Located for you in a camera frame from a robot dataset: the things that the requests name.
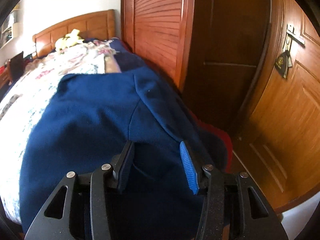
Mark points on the wooden louvred wardrobe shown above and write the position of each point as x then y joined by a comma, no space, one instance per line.
157,30

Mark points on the black hanging pouch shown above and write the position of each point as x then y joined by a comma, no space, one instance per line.
282,65

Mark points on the navy bed sheet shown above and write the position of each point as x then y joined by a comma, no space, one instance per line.
130,57

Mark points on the yellow plush toy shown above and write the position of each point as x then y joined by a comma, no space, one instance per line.
68,41

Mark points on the wooden door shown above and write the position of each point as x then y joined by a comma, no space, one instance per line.
287,130

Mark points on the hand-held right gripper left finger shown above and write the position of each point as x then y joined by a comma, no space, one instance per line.
126,170

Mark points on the bed with floral bedspread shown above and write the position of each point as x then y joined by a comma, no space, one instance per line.
20,120

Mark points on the wooden chair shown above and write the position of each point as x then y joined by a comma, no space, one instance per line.
16,66

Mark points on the white wall shelf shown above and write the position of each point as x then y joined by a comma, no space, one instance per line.
10,27

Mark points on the pink floral quilt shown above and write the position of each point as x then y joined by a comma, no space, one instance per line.
75,57

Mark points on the wooden bed headboard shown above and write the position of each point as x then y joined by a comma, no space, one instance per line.
82,27

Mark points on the red cloth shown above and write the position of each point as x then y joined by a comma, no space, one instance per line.
222,140

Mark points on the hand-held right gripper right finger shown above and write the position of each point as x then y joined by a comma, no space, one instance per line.
190,170

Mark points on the blue suit jacket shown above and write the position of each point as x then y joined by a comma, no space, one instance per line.
87,117

